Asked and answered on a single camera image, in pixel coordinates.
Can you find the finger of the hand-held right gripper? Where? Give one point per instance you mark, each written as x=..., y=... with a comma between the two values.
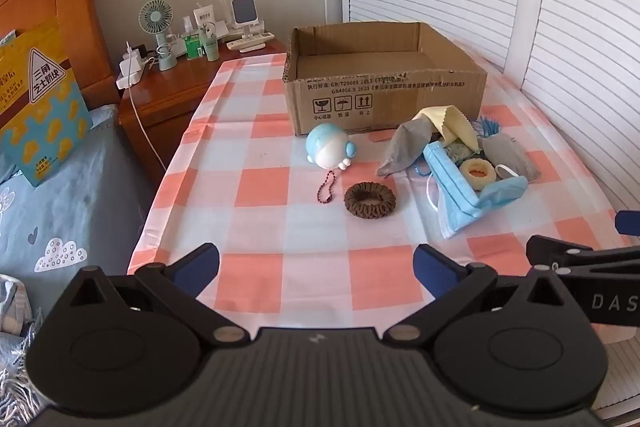
x=560, y=253
x=627, y=223

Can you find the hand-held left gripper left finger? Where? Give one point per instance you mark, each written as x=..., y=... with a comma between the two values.
x=200, y=269

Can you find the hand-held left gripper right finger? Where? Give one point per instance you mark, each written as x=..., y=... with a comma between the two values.
x=431, y=268

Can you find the blue face mask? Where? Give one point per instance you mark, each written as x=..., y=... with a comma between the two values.
x=450, y=179

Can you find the cream scrunchie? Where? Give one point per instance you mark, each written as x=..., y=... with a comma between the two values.
x=470, y=179

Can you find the brown scrunchie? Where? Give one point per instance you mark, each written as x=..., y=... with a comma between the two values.
x=357, y=201

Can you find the floral fabric pouch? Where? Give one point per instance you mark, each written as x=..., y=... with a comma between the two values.
x=460, y=152

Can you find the blue tassel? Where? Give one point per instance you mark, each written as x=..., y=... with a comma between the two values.
x=487, y=127

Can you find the yellow cloth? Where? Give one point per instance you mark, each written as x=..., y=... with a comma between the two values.
x=460, y=124

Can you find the cardboard box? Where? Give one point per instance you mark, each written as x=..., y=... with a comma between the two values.
x=380, y=104

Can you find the pink checkered tablecloth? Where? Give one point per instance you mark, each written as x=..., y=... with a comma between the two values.
x=300, y=227

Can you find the blue printed bedsheet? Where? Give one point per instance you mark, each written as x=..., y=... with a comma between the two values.
x=75, y=207

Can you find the wooden nightstand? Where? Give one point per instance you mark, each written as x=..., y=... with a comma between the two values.
x=170, y=102

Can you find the white power strip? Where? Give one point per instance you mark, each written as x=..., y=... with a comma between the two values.
x=130, y=72

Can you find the pale green bottle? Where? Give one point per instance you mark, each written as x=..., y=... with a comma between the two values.
x=211, y=49

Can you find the yellow and teal paper bag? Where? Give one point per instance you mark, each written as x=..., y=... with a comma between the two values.
x=45, y=107

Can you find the white remote control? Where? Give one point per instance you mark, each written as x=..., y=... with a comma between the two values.
x=250, y=42

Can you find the white tube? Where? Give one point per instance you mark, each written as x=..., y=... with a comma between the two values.
x=202, y=19

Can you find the green desk fan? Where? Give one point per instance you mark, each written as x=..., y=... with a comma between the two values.
x=156, y=19

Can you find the phone on white stand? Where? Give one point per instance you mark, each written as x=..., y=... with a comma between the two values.
x=244, y=9

